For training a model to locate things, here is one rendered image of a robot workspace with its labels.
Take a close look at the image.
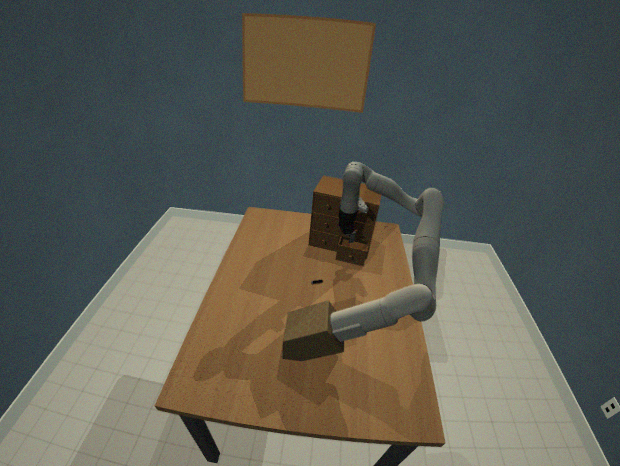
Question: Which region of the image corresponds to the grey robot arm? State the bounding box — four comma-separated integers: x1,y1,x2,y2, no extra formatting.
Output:
330,162,444,342

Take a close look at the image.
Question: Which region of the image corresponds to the brown wooden chest of drawers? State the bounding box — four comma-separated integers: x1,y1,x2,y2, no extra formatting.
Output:
309,176,381,256

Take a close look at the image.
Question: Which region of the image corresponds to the dark brown drawer front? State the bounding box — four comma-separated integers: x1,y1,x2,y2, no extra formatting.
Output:
310,230,339,251
335,236,369,266
312,212,341,234
353,221,373,241
356,204,378,224
313,193,341,216

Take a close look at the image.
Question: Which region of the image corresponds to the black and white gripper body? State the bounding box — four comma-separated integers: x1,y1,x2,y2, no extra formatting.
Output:
339,197,368,234

